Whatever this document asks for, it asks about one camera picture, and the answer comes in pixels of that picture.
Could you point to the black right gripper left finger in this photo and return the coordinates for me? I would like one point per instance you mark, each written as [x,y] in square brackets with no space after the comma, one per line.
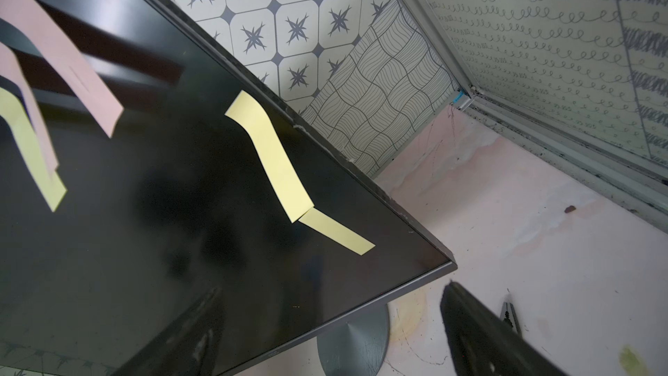
[188,346]

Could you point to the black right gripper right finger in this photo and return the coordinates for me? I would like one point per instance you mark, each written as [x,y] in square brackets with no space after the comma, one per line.
[481,343]

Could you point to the yellow sticky note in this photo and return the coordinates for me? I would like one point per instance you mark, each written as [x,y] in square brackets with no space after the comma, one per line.
[251,116]
[49,183]

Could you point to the pink sticky note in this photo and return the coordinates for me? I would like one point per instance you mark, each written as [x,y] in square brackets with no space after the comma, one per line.
[64,57]
[12,72]

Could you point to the grey round monitor stand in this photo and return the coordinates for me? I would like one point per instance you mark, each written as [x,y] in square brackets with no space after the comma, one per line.
[358,347]

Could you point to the black AOC computer monitor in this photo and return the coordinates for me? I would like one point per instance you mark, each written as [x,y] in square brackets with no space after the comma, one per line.
[175,203]

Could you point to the yellow black pliers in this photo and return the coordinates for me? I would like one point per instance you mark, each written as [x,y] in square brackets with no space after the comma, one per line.
[508,315]

